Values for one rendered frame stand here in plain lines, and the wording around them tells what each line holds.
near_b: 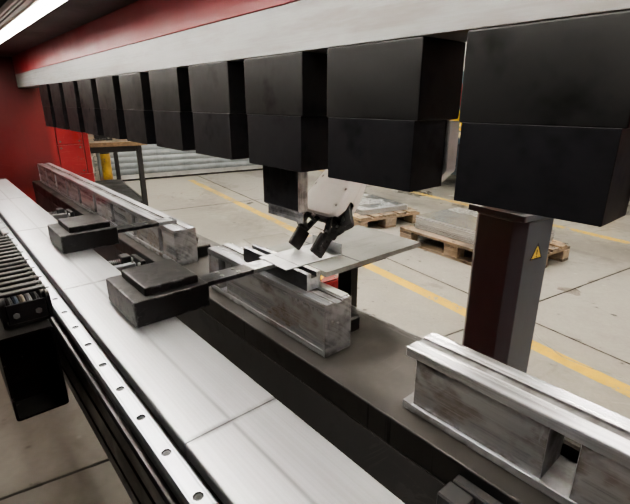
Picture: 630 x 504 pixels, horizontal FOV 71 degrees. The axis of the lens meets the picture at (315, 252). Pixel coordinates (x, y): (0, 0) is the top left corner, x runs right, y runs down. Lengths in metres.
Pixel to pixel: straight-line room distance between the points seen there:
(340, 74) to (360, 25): 0.06
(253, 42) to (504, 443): 0.65
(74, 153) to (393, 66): 2.44
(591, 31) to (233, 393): 0.46
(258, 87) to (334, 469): 0.56
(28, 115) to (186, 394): 2.40
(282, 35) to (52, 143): 2.23
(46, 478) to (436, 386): 1.64
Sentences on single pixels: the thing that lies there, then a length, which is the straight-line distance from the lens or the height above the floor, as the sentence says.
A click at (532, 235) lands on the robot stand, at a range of 1.31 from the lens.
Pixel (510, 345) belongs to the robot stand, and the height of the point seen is 0.62.
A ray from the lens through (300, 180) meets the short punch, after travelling 0.73.
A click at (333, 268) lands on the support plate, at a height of 1.00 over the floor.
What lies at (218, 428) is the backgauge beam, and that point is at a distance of 0.46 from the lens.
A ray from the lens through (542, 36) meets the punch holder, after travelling 0.46.
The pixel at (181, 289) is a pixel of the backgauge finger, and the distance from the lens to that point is 0.66.
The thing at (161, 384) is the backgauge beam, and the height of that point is 0.98.
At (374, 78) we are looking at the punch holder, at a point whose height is 1.30.
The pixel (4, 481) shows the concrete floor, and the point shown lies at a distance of 2.09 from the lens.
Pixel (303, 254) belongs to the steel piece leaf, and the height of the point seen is 1.00.
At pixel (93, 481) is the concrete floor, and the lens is 1.94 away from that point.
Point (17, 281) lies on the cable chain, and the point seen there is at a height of 1.04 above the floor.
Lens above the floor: 1.28
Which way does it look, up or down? 19 degrees down
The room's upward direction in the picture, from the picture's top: straight up
